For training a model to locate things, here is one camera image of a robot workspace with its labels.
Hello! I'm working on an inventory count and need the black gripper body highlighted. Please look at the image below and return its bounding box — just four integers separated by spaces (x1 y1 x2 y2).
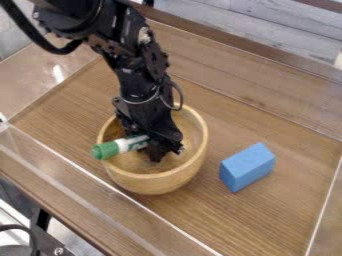
112 93 183 143

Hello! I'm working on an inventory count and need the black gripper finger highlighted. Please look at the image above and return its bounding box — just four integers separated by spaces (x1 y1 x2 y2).
147 139 183 162
116 113 144 136

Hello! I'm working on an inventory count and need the green and white marker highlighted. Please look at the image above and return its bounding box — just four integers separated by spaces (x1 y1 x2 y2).
91 135 150 160

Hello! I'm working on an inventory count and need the brown wooden bowl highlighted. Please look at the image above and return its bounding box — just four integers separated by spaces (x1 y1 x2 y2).
102 105 208 195

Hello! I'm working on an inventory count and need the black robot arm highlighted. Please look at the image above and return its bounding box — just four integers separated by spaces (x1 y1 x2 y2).
0 0 183 162

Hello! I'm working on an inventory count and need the blue foam block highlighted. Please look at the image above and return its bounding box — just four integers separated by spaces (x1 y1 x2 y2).
219 143 277 192

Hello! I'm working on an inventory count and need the clear acrylic tray wall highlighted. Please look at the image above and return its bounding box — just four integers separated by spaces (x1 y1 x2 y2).
0 46 342 256

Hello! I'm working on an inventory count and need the black table leg bracket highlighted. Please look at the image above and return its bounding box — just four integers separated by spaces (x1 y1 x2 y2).
29 208 76 256

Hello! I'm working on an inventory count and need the black cable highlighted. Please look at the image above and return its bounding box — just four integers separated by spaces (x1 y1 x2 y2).
0 223 48 256

